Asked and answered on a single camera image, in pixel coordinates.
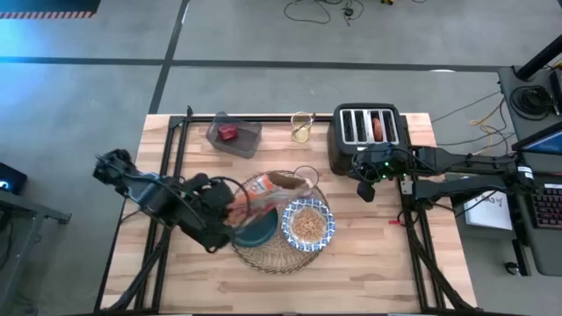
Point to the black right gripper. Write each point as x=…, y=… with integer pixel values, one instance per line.
x=377, y=164

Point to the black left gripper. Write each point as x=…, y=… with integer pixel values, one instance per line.
x=206, y=206

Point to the orange pumpkin cereal bag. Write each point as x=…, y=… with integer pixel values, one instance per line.
x=263, y=193

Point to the dark green plate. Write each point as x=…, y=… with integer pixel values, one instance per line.
x=259, y=234

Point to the clear glass with milk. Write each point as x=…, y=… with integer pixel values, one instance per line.
x=314, y=175

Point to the clear grey plastic container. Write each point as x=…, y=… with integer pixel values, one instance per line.
x=246, y=142

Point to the red apple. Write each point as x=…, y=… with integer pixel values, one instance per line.
x=228, y=132

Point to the blue patterned paper bowl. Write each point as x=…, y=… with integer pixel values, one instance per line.
x=287, y=228

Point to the thin gold spoon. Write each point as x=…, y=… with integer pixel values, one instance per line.
x=303, y=125

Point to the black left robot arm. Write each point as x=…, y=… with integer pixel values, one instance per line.
x=145, y=193

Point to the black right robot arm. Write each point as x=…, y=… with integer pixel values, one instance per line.
x=461, y=160

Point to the black four-slot toaster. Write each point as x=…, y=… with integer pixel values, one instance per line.
x=366, y=127

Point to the yellow tinted glass cup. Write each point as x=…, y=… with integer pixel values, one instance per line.
x=302, y=134

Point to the round woven straw placemat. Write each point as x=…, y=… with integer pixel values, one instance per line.
x=272, y=259

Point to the white label sheet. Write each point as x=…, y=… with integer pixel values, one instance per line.
x=492, y=217

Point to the small grey desk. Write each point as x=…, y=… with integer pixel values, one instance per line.
x=509, y=123

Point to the black caster wheel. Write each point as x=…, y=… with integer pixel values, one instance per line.
x=513, y=268

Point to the laptop with blue screen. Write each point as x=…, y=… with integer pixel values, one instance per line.
x=549, y=145

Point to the backlit black keyboard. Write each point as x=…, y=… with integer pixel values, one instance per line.
x=549, y=206

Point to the grey metal table leg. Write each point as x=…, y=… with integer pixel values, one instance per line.
x=26, y=206

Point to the black pole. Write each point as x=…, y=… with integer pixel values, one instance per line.
x=540, y=59

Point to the black box with blue light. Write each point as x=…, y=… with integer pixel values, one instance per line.
x=13, y=175

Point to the hazard-striped floor mat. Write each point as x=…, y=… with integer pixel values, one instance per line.
x=44, y=5

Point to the silver corner bracket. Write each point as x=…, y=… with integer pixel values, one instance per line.
x=406, y=188

